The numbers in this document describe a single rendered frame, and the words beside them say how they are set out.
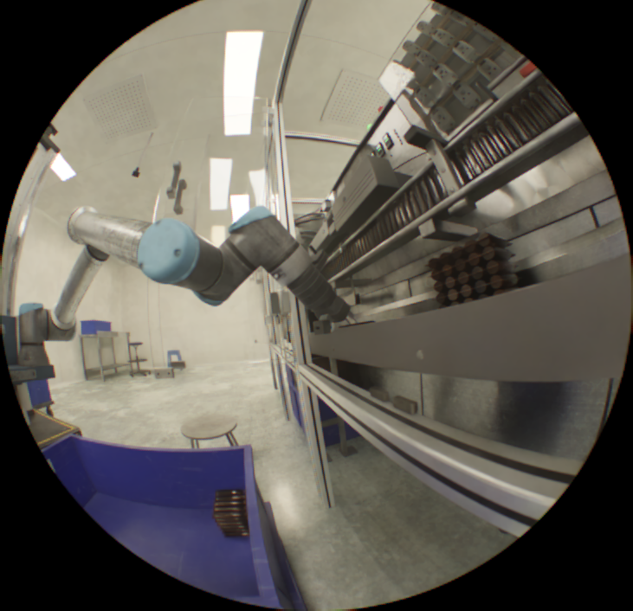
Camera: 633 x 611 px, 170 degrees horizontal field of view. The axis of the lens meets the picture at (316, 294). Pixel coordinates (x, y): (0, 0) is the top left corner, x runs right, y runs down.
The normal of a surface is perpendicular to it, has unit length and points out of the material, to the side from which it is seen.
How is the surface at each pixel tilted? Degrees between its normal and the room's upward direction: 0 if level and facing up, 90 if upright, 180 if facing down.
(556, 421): 90
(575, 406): 90
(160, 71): 180
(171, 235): 92
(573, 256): 90
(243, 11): 180
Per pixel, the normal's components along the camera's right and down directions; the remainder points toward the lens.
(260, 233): 0.25, 0.25
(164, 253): 0.03, -0.10
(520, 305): -0.95, 0.09
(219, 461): 0.31, -0.17
